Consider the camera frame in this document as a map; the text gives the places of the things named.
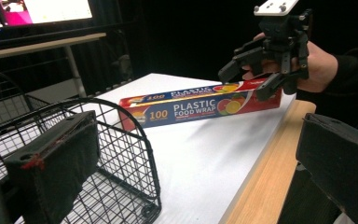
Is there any black wire basket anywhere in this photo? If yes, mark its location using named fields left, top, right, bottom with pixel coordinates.
left=0, top=67, right=162, bottom=224

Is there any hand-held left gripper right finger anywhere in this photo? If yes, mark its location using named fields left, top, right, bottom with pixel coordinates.
left=296, top=112, right=358, bottom=224

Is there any wooden side desk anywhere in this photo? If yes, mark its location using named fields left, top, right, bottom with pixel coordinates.
left=0, top=32, right=107, bottom=99

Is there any computer monitor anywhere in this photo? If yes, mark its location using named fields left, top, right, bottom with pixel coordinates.
left=0, top=0, right=95, bottom=32

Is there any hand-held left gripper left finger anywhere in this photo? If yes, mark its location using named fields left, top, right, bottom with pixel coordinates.
left=5, top=110, right=101, bottom=224

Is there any red blue plastic wrap box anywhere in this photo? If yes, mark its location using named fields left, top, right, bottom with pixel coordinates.
left=117, top=77, right=283, bottom=132

